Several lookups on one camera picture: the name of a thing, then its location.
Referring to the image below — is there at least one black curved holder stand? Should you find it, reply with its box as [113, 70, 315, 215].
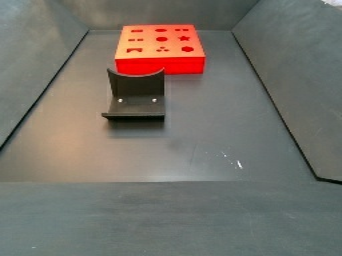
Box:
[101, 69, 165, 120]

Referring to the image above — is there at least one red shape sorter block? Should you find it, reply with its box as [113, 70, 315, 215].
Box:
[113, 24, 205, 75]

